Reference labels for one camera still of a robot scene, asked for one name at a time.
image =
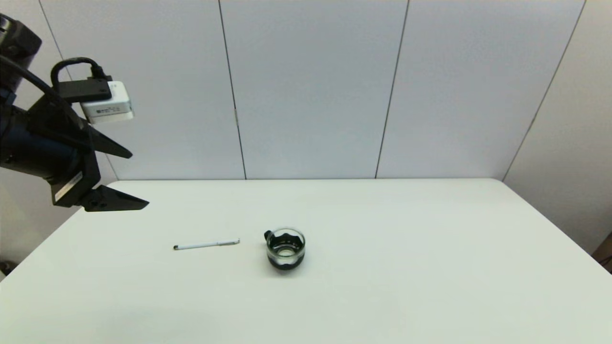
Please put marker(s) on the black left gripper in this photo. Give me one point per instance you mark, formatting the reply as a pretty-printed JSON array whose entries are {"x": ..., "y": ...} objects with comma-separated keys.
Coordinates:
[{"x": 43, "y": 148}]

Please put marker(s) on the white pen with silver clip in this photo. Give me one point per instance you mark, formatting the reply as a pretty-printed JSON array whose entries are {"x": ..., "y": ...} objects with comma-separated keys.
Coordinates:
[{"x": 205, "y": 244}]

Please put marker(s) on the dark object on floor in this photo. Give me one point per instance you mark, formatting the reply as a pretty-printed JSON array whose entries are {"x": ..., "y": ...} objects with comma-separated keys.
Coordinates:
[{"x": 6, "y": 267}]

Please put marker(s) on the glass cup with black sleeve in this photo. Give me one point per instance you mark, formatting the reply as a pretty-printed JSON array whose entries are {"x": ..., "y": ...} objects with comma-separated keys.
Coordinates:
[{"x": 285, "y": 260}]

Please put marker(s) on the brown furniture piece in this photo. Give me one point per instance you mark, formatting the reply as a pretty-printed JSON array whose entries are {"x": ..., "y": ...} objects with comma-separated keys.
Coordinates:
[{"x": 605, "y": 255}]

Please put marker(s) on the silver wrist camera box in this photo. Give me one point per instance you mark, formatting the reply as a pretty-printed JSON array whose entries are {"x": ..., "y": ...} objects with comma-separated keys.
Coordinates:
[{"x": 107, "y": 107}]

